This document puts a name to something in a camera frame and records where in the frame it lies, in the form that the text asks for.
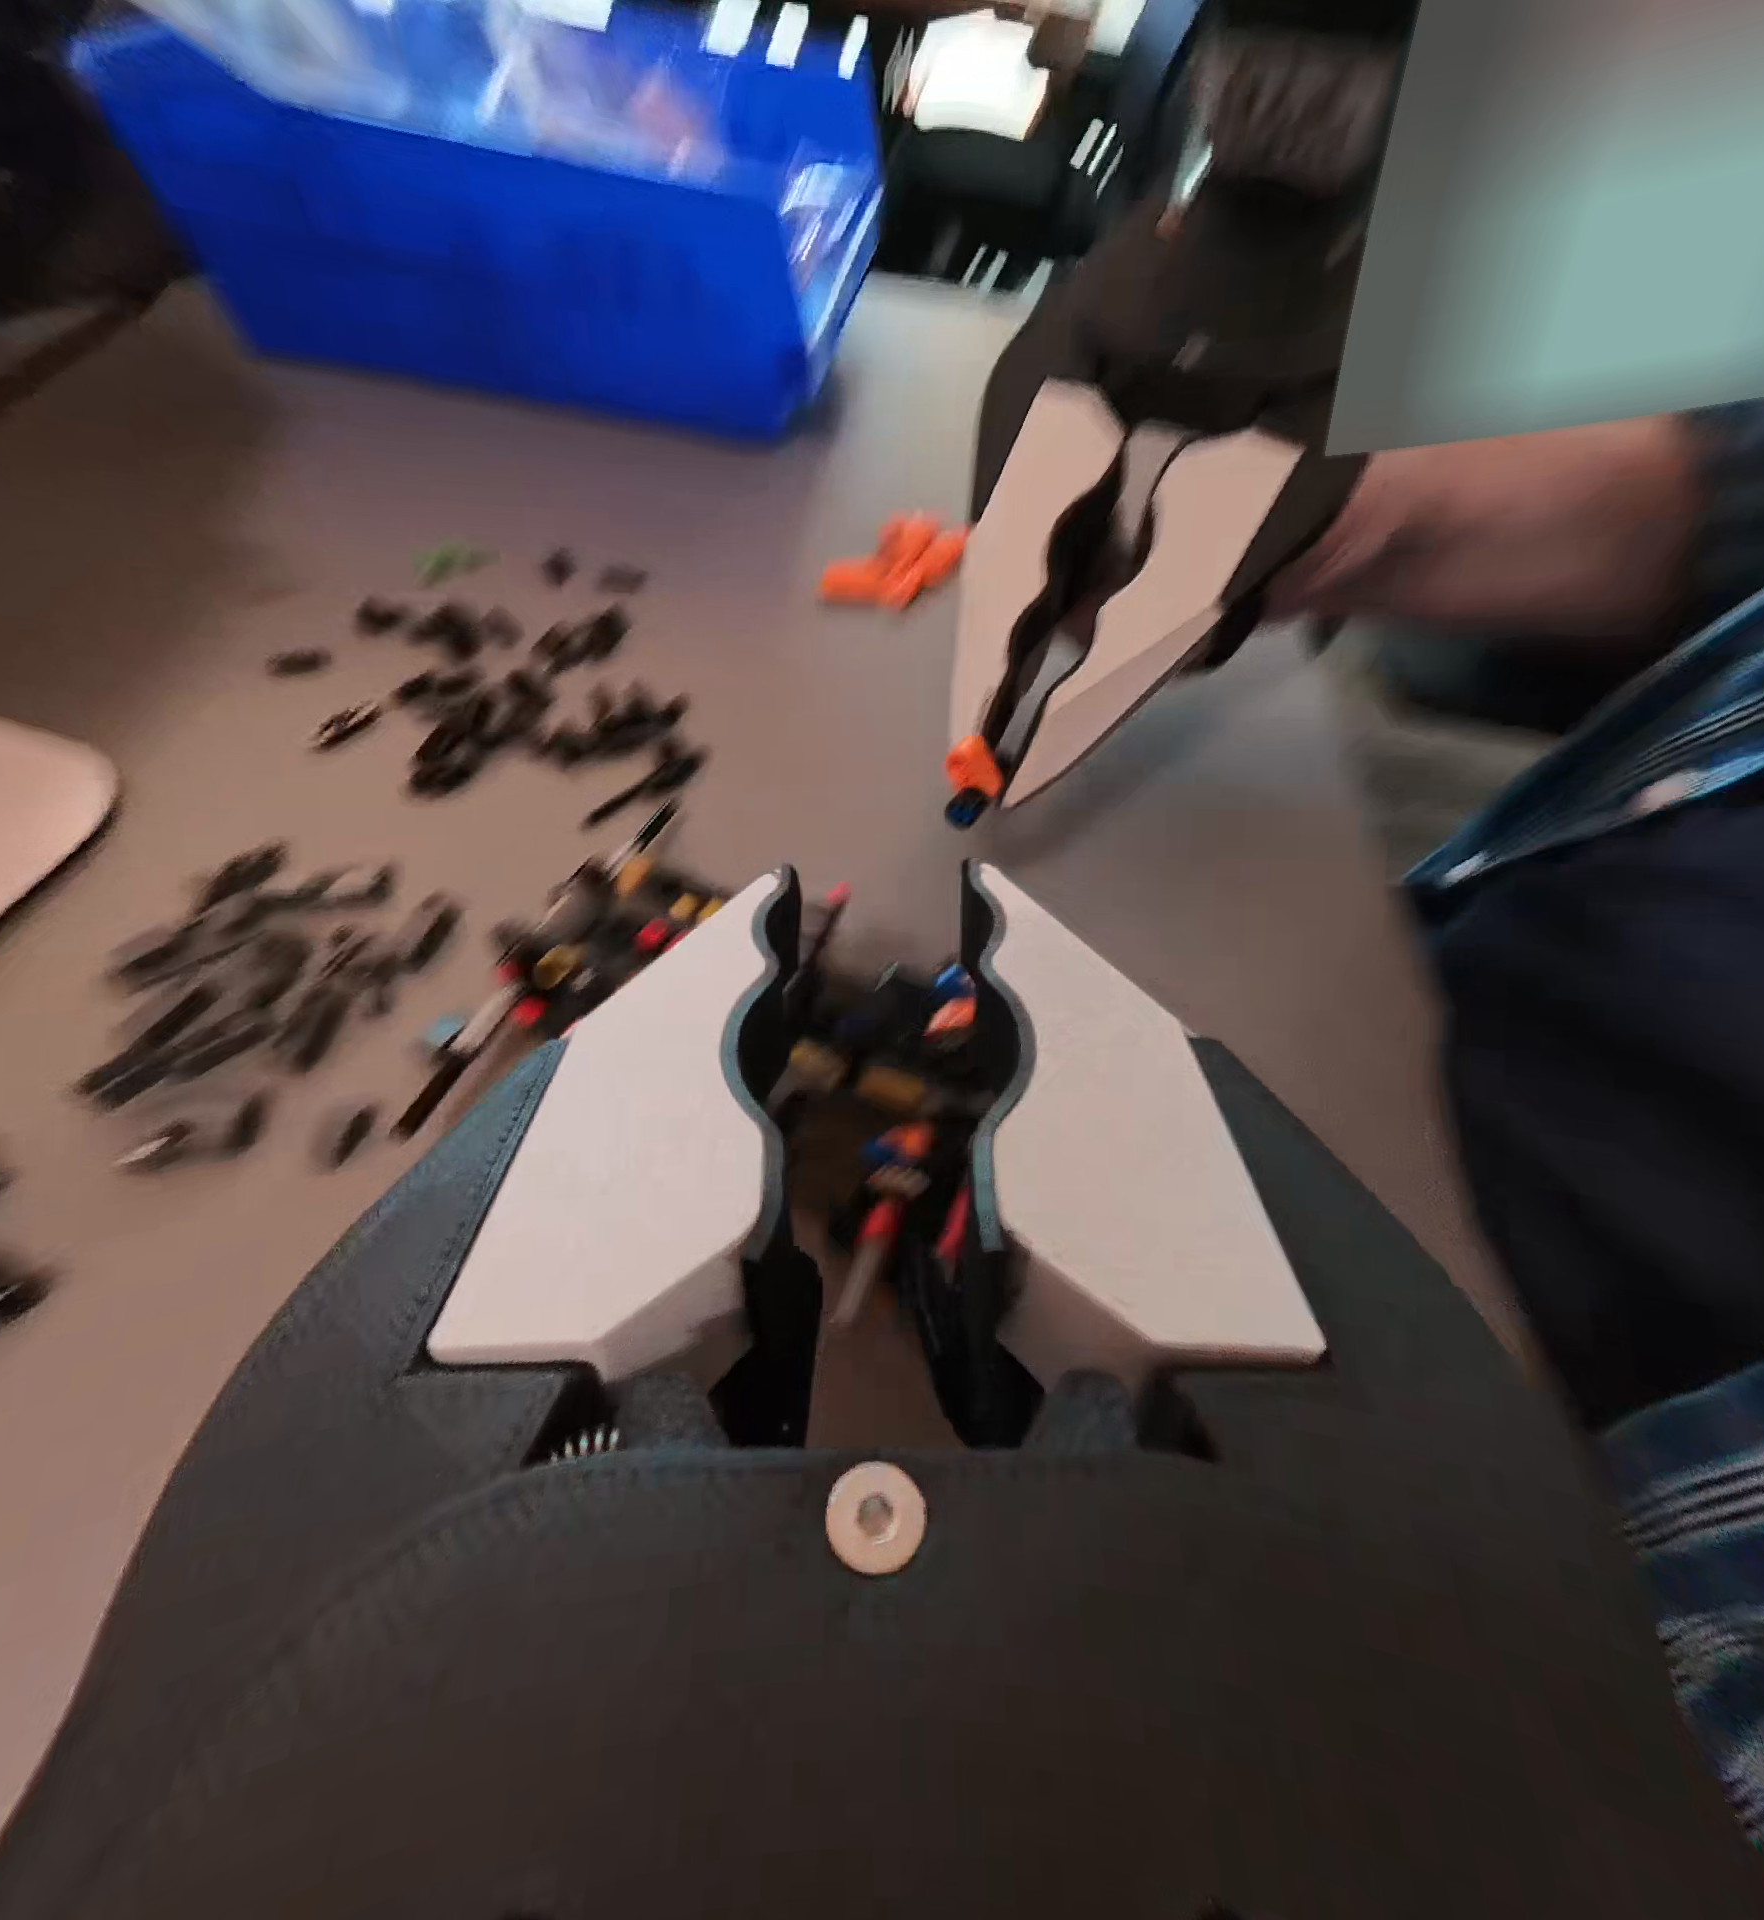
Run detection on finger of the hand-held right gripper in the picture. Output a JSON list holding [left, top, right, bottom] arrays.
[[950, 378, 1133, 745], [996, 425, 1313, 810]]

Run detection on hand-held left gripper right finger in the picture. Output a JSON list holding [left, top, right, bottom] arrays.
[[914, 856, 1332, 1413]]

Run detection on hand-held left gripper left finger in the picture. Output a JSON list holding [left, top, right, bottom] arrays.
[[427, 862, 824, 1399]]

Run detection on multicoloured lego model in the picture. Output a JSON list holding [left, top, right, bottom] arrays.
[[493, 865, 1020, 1332]]

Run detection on pile of orange lego pieces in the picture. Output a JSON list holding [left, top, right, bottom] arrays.
[[819, 508, 972, 612]]

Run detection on person's right hand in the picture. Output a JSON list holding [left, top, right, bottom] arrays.
[[1268, 418, 1712, 628]]

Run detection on dark office chair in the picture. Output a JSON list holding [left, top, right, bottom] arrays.
[[877, 0, 1219, 292]]

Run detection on dark trousers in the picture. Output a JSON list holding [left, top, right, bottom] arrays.
[[1419, 770, 1764, 1435]]

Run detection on blue plastic crate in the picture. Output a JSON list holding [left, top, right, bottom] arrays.
[[70, 0, 887, 445]]

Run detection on blue plaid shirt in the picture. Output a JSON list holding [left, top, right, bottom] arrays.
[[1398, 530, 1764, 1920]]

